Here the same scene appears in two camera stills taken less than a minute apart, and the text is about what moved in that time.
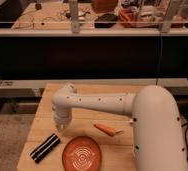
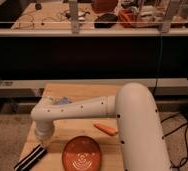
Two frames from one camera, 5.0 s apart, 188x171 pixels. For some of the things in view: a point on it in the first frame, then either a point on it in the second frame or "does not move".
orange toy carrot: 109,131 does not move
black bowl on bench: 106,21 does not move
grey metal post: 74,16 does not move
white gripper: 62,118 → 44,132
